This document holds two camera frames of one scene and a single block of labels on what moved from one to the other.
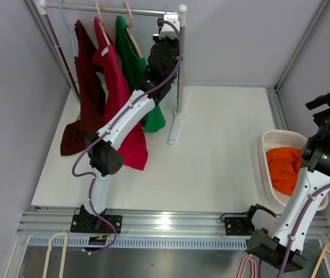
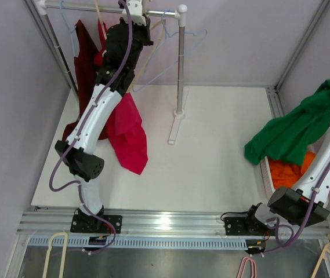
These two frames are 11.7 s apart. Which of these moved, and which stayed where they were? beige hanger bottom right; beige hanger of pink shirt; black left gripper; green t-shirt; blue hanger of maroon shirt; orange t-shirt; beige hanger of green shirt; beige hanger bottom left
Moved: green t-shirt; beige hanger of green shirt; black left gripper
Stayed: beige hanger bottom left; orange t-shirt; beige hanger of pink shirt; beige hanger bottom right; blue hanger of maroon shirt
